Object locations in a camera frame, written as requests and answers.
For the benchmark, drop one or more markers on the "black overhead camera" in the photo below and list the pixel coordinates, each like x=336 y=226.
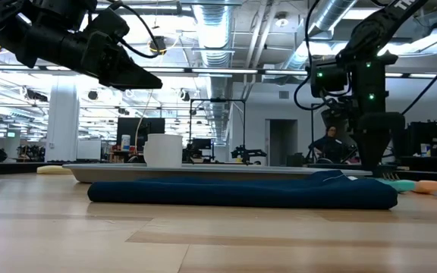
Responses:
x=158 y=44

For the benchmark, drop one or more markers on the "white board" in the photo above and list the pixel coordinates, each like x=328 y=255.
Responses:
x=88 y=149

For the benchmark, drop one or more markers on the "white ceramic mug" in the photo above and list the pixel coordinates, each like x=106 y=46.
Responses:
x=163 y=149

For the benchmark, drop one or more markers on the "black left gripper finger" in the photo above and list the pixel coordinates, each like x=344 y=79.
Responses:
x=127 y=74

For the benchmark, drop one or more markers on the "overhead light bar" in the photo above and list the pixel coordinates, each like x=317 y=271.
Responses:
x=222 y=71

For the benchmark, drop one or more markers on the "white square pillar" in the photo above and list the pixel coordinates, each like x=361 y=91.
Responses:
x=62 y=121

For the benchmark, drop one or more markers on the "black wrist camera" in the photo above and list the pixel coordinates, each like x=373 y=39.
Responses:
x=106 y=24
x=328 y=79

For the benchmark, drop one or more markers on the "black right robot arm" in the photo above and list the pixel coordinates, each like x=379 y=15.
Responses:
x=378 y=26

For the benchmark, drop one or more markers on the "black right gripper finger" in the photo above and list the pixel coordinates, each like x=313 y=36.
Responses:
x=372 y=151

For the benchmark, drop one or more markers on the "navy blue cloth napkin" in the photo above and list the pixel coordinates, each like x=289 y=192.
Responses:
x=241 y=193

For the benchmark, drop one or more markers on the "silver ceiling duct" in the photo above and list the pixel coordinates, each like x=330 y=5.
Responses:
x=328 y=15
x=212 y=38

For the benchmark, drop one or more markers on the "black monitor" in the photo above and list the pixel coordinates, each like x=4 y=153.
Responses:
x=131 y=129

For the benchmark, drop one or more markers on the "grey plastic tray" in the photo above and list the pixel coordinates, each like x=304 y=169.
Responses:
x=165 y=173

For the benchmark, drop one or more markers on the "person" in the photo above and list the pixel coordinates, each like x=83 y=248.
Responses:
x=330 y=146

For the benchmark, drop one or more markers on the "black background robot arm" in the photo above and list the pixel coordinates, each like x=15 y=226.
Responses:
x=247 y=153

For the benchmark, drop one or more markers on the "black frame rig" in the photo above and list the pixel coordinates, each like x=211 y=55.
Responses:
x=218 y=100

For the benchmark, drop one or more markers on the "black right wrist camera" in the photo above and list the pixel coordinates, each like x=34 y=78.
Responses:
x=328 y=79

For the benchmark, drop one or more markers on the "black equipment rack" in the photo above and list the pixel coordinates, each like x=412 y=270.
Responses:
x=434 y=136

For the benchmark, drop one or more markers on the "white bottle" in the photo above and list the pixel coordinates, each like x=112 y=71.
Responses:
x=125 y=143

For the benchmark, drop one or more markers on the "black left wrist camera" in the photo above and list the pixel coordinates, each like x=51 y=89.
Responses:
x=106 y=24

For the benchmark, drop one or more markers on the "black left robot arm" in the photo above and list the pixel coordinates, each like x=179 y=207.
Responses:
x=6 y=22

